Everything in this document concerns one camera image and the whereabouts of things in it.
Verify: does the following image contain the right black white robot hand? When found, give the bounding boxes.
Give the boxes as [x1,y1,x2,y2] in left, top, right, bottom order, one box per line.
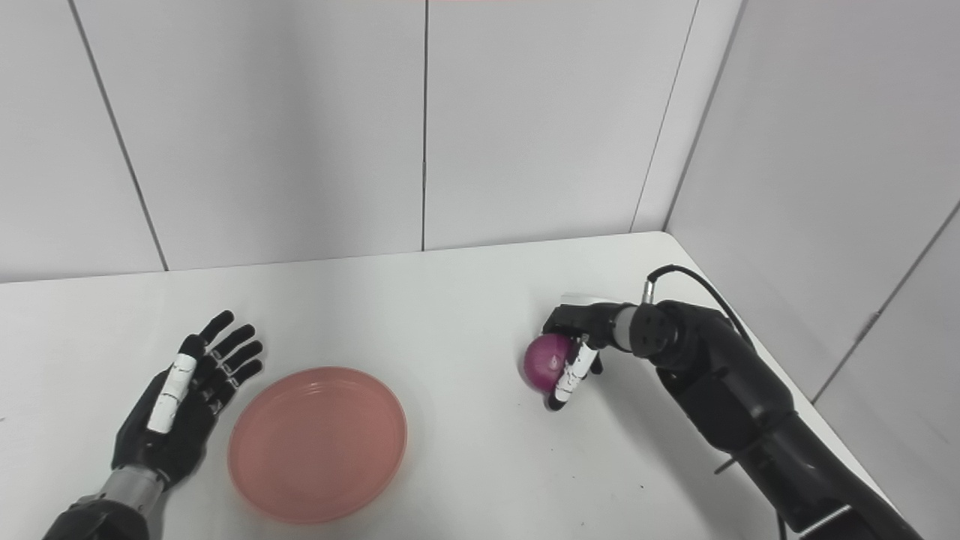
[541,294,637,412]

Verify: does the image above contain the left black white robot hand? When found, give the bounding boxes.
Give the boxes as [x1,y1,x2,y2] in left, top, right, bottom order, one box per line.
[111,310,265,493]

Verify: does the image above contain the purple red onion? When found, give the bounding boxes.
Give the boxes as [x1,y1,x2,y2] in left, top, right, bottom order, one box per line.
[523,333,577,395]

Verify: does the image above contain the pink round plate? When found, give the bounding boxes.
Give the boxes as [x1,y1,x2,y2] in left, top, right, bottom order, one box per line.
[227,366,408,524]

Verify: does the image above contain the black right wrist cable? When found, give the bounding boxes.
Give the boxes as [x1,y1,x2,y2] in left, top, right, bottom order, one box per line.
[643,265,756,351]

